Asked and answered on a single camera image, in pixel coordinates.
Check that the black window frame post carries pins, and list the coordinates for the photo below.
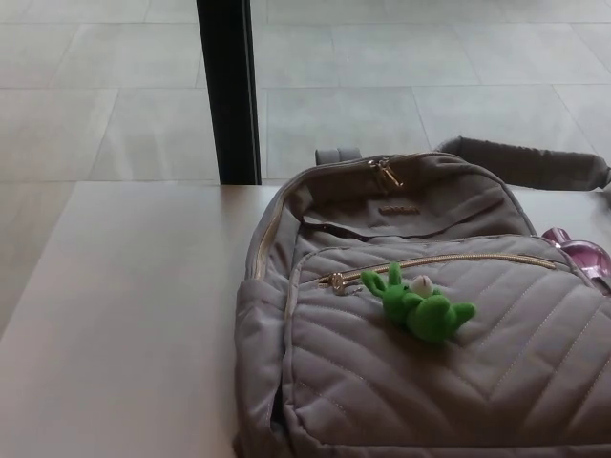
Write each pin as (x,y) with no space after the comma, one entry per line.
(229,90)

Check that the pink shiny plastic object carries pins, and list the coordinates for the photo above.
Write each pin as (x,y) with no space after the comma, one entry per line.
(582,257)

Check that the grey quilted backpack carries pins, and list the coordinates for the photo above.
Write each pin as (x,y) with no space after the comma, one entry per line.
(391,362)

